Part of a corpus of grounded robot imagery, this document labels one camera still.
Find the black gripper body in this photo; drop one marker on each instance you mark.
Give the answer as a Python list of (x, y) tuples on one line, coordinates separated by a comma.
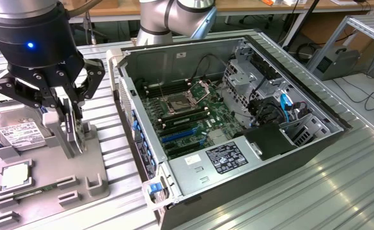
[(37, 48)]

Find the graphics card with metal bracket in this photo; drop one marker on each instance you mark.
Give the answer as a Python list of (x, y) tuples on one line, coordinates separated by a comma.
[(75, 134)]

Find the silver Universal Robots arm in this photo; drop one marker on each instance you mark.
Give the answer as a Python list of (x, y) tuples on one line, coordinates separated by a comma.
[(157, 21)]

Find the silver hard disk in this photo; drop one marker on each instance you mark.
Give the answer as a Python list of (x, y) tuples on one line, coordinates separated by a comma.
[(14, 129)]

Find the black office chair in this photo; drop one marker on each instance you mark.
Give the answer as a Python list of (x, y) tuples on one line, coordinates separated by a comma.
[(99, 33)]

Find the thin locking lever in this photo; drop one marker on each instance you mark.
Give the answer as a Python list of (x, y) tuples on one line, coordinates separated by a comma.
[(162, 89)]

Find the CPU socket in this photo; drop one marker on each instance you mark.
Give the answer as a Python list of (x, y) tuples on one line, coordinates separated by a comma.
[(177, 104)]

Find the black RAM stick in slot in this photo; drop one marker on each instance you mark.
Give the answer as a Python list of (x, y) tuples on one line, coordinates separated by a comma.
[(183, 118)]

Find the metal socket cover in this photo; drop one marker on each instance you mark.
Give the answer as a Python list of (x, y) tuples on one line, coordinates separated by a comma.
[(199, 89)]

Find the grey parts rack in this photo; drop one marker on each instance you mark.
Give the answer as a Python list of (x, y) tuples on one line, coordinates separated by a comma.
[(46, 172)]

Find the CPU with silver lid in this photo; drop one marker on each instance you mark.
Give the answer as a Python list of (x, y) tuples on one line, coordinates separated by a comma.
[(14, 176)]

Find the blue expansion slot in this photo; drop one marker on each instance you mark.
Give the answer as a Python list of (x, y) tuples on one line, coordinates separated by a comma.
[(178, 136)]

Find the green RAM stick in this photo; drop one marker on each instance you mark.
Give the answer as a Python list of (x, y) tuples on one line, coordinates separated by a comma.
[(37, 190)]

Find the green motherboard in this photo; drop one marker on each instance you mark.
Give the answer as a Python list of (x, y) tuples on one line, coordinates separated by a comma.
[(218, 115)]

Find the silver chipset heatsink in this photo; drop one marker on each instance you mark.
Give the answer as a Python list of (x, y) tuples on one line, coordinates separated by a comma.
[(218, 136)]

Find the metal disk bay cage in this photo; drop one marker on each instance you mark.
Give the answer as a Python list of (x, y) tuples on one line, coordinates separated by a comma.
[(244, 83)]

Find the blue case latch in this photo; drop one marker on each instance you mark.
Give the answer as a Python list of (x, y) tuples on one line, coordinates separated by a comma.
[(154, 188)]

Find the silver power supply with label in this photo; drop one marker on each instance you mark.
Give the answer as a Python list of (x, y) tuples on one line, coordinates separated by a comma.
[(190, 175)]

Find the black plastic shroud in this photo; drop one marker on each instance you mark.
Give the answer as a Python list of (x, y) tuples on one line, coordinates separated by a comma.
[(266, 141)]

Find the small metal disk bay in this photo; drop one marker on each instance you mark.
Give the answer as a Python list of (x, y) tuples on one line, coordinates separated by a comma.
[(305, 129)]

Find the black pole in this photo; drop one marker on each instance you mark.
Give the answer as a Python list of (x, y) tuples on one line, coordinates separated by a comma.
[(305, 19)]

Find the open black PC case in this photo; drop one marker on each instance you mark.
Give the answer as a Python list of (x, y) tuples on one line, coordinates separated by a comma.
[(302, 153)]

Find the aluminium frame table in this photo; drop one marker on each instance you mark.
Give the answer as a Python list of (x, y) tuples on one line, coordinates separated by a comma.
[(372, 26)]

